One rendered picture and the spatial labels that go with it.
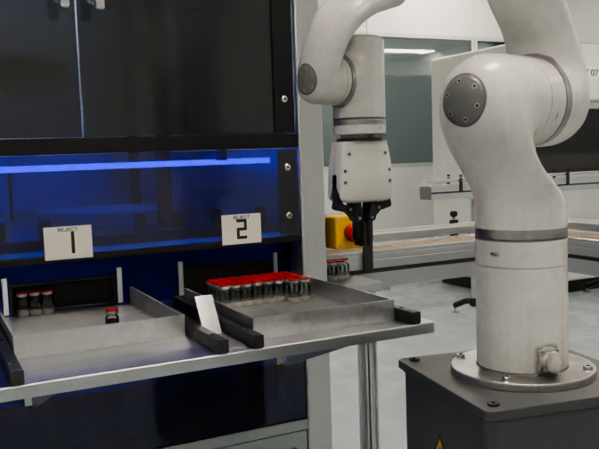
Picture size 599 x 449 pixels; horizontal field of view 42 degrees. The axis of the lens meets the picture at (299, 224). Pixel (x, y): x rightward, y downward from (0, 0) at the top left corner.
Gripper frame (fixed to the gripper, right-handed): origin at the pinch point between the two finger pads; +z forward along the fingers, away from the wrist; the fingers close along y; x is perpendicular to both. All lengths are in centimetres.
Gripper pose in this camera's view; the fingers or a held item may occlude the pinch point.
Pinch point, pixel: (363, 232)
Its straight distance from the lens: 126.5
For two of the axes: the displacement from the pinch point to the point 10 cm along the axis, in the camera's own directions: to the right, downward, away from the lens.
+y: -8.9, 0.7, -4.4
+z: 0.4, 10.0, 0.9
